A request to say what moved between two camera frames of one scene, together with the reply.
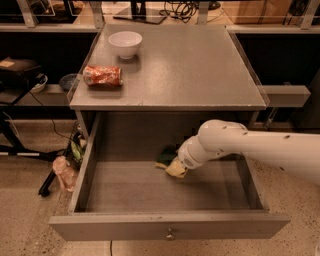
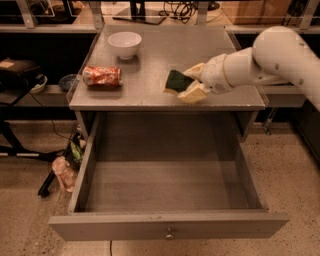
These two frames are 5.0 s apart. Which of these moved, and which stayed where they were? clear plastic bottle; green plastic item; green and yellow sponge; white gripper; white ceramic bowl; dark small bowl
Moved: white gripper; green and yellow sponge
Stayed: green plastic item; clear plastic bottle; white ceramic bowl; dark small bowl
